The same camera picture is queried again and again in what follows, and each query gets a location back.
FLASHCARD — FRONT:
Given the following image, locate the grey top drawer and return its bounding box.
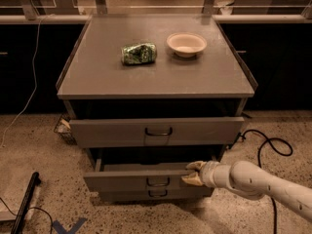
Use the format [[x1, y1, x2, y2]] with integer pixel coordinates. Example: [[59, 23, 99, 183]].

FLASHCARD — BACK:
[[70, 117, 244, 148]]

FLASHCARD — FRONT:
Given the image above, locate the black wire basket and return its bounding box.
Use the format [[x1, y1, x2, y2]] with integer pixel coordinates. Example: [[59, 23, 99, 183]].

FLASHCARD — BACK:
[[54, 114, 76, 145]]

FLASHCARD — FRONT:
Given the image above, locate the crushed green soda can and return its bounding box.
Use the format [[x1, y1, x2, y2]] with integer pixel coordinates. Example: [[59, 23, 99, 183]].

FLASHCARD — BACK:
[[121, 42, 157, 65]]

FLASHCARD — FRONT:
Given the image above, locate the thin black cable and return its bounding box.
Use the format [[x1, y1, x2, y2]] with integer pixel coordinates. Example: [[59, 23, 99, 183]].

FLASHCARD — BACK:
[[0, 197, 54, 234]]

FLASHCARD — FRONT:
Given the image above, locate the white paper bowl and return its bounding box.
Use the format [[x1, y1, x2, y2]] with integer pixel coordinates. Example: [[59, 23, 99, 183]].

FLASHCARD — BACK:
[[167, 32, 207, 58]]

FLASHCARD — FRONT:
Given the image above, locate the white hanging cable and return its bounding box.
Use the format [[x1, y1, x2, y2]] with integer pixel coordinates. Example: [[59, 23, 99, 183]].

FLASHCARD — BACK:
[[0, 14, 53, 147]]

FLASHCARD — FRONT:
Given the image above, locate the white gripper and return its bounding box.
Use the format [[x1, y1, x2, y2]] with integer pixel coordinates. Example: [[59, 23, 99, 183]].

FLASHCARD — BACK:
[[181, 161, 231, 188]]

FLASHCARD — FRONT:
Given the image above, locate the grey bottom drawer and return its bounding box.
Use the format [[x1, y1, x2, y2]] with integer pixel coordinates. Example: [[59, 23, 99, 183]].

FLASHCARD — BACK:
[[98, 187, 213, 202]]

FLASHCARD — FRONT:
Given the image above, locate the black bar on floor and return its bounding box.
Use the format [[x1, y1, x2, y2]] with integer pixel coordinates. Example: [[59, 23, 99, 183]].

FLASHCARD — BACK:
[[11, 172, 40, 234]]

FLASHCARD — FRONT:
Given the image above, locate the grey drawer cabinet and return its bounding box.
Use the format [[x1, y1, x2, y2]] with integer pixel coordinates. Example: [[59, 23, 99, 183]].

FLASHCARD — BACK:
[[56, 14, 258, 205]]

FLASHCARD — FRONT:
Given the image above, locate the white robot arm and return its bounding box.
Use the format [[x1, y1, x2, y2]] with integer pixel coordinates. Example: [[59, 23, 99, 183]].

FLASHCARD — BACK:
[[181, 161, 312, 221]]

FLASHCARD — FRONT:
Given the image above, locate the grey drawer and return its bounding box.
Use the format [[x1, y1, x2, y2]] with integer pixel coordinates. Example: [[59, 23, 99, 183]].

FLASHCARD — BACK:
[[70, 117, 244, 148], [98, 187, 213, 202], [83, 158, 209, 193]]

